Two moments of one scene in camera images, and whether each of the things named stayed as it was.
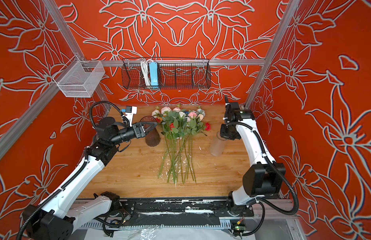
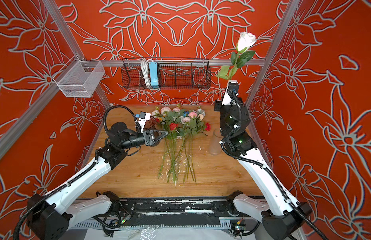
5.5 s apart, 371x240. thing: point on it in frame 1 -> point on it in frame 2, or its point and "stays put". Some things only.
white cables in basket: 144,64 stays put
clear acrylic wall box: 79,78 stays put
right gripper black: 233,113 -> 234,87
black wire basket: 173,73 stays put
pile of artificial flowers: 177,127 stays put
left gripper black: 138,126 -> 149,141
